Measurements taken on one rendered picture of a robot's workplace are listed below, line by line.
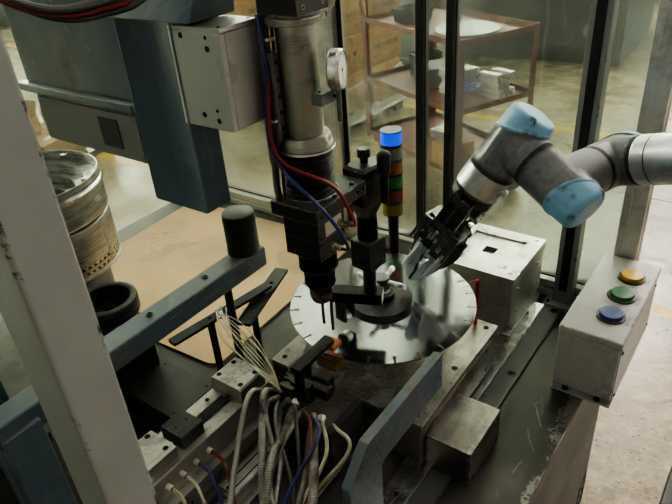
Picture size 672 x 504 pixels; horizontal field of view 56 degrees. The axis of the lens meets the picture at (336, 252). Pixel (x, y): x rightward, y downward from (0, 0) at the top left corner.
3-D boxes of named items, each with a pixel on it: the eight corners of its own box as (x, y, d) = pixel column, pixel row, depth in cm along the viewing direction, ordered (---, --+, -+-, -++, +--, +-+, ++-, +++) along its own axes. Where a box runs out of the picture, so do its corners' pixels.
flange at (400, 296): (347, 319, 109) (346, 307, 108) (355, 283, 119) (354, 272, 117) (411, 321, 107) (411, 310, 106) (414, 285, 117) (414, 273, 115)
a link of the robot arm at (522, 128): (545, 131, 88) (504, 94, 92) (498, 190, 94) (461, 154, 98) (569, 132, 94) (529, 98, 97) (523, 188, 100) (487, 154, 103)
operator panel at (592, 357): (594, 310, 139) (605, 252, 131) (648, 326, 133) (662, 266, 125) (549, 387, 120) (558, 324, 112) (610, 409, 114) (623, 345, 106)
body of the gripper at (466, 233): (404, 238, 105) (444, 182, 98) (425, 224, 112) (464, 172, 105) (439, 268, 103) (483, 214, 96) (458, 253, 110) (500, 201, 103)
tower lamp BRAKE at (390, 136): (387, 137, 132) (387, 124, 131) (406, 141, 130) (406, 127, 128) (376, 145, 129) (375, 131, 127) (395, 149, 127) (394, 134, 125)
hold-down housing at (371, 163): (369, 254, 103) (364, 138, 93) (391, 263, 101) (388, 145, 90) (346, 269, 100) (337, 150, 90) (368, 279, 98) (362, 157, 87)
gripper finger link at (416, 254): (384, 275, 111) (412, 237, 106) (399, 265, 116) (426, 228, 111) (397, 287, 110) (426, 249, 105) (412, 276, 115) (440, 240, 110)
